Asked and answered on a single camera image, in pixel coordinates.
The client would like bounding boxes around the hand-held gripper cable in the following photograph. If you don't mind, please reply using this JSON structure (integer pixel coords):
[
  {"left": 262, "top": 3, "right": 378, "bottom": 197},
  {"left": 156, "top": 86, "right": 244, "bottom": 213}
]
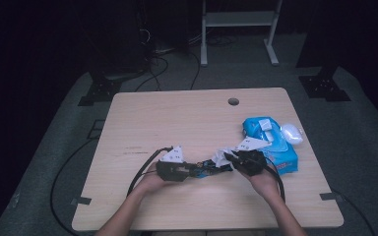
[
  {"left": 264, "top": 161, "right": 286, "bottom": 203},
  {"left": 126, "top": 146, "right": 175, "bottom": 199}
]

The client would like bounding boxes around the white metal stand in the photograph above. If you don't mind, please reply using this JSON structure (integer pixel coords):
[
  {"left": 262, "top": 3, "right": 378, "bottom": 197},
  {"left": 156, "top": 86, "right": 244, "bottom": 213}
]
[{"left": 200, "top": 0, "right": 284, "bottom": 68}]

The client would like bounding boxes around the white wet wipe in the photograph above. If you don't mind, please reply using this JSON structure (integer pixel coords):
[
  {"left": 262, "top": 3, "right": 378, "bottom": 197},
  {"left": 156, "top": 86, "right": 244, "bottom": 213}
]
[{"left": 211, "top": 147, "right": 240, "bottom": 168}]

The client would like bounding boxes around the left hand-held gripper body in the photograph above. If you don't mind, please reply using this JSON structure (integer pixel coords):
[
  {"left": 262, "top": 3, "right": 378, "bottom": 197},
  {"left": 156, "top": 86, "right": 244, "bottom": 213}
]
[{"left": 156, "top": 145, "right": 191, "bottom": 182}]

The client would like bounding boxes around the right hand-held gripper cable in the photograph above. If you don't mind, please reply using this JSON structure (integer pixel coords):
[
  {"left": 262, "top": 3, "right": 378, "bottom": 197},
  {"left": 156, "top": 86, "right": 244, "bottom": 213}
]
[{"left": 264, "top": 161, "right": 286, "bottom": 203}]

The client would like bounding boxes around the black stand base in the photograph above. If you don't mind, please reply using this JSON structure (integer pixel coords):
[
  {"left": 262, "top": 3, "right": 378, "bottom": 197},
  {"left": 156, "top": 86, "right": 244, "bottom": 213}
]
[
  {"left": 77, "top": 77, "right": 122, "bottom": 107},
  {"left": 298, "top": 67, "right": 352, "bottom": 102}
]

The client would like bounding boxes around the blue wet wipes pack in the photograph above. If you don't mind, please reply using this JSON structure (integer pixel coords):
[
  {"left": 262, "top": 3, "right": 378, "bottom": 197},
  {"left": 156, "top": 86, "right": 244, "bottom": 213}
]
[{"left": 241, "top": 116, "right": 304, "bottom": 176}]

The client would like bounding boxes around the person's left hand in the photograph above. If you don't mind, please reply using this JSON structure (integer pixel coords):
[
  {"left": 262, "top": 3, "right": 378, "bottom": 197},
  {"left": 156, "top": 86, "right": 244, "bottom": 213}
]
[{"left": 137, "top": 163, "right": 175, "bottom": 195}]

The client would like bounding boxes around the grey tape strip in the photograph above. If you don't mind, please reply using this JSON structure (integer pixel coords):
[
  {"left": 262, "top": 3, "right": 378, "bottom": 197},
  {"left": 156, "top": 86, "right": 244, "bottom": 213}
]
[
  {"left": 319, "top": 192, "right": 344, "bottom": 202},
  {"left": 70, "top": 196, "right": 93, "bottom": 207}
]

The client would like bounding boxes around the blue toy car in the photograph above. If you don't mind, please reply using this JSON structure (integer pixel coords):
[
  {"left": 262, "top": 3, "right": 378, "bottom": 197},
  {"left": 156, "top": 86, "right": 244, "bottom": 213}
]
[{"left": 188, "top": 157, "right": 234, "bottom": 180}]

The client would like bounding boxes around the black floor cable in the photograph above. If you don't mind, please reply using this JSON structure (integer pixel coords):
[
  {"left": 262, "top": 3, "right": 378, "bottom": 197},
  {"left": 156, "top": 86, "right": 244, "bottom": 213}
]
[
  {"left": 134, "top": 55, "right": 170, "bottom": 92},
  {"left": 189, "top": 50, "right": 202, "bottom": 91},
  {"left": 331, "top": 189, "right": 377, "bottom": 236},
  {"left": 49, "top": 137, "right": 96, "bottom": 236}
]

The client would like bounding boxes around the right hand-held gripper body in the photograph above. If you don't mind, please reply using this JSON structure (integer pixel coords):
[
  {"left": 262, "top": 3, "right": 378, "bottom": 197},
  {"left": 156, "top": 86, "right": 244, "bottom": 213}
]
[{"left": 232, "top": 137, "right": 273, "bottom": 176}]

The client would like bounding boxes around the left hand-held gripper cable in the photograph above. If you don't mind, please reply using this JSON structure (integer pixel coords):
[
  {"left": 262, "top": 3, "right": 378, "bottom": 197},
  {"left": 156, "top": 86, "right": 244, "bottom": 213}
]
[{"left": 126, "top": 146, "right": 175, "bottom": 199}]

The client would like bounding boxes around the person's right hand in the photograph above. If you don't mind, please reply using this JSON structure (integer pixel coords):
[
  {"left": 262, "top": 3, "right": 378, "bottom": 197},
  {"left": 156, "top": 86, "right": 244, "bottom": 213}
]
[{"left": 242, "top": 165, "right": 282, "bottom": 202}]

